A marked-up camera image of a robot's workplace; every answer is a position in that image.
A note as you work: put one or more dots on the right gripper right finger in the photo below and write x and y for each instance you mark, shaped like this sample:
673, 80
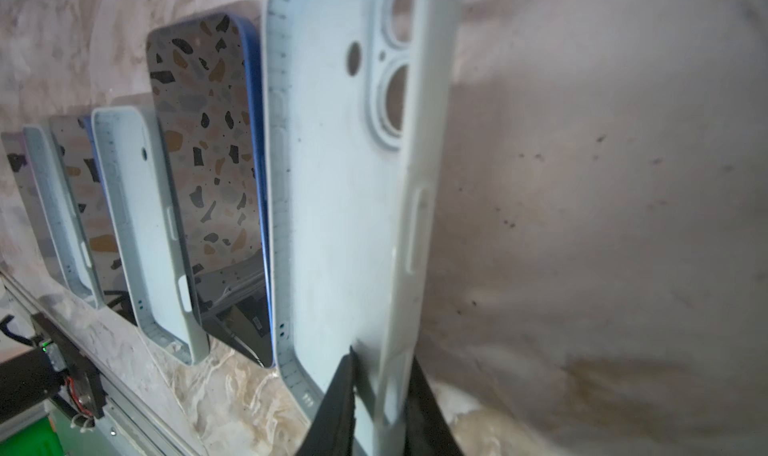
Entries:
427, 432

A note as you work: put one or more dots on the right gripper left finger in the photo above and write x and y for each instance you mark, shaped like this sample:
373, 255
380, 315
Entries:
332, 430

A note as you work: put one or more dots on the grey phone case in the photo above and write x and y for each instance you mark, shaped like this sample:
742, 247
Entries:
137, 180
355, 124
61, 215

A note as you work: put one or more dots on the black phone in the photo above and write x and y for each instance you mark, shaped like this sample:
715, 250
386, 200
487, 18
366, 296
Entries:
75, 139
205, 76

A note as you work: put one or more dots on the purple phone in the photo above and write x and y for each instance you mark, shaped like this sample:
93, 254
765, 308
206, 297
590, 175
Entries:
13, 144

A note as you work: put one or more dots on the green circuit board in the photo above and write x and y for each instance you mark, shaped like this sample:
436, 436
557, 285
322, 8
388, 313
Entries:
39, 439

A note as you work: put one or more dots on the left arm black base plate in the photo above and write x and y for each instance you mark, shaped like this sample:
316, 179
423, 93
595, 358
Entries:
81, 377

